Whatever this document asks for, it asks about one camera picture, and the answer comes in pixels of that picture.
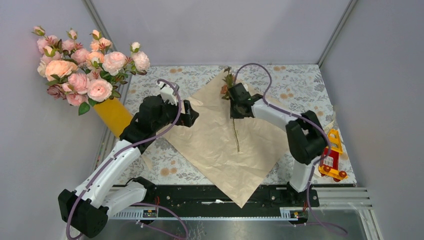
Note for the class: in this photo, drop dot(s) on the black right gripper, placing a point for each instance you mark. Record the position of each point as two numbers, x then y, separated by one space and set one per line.
234 115

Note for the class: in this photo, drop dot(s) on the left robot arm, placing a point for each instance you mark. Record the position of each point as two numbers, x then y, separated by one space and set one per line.
89 207

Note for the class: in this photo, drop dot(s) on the orange paper bouquet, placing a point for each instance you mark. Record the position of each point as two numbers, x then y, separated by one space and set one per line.
235 155

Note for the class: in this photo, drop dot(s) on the yellow triangular plastic toy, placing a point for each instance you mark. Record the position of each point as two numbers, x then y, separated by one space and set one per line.
329 166

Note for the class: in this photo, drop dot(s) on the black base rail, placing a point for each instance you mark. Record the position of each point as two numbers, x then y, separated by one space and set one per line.
207 201

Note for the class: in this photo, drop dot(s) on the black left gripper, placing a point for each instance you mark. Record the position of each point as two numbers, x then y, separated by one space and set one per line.
188 118

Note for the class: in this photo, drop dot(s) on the dark mauve rose stem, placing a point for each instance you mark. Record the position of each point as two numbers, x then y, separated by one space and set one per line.
56 91

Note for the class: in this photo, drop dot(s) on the yellow vase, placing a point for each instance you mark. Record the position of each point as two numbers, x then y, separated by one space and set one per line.
114 115

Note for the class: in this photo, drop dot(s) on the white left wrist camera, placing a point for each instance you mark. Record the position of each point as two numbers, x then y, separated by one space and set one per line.
167 94

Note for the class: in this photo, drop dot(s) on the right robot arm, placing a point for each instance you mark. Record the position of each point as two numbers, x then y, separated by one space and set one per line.
305 135

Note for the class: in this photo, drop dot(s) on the brown orange rose stem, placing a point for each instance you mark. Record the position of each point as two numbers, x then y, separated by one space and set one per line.
228 80

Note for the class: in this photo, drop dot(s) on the cream printed ribbon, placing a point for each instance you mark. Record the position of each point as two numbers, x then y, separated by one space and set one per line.
148 161

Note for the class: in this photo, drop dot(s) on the pink rose bunch in vase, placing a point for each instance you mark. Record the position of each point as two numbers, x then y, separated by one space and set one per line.
88 76

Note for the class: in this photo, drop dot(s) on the floral patterned table mat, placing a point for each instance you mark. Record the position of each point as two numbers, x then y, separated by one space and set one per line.
297 87

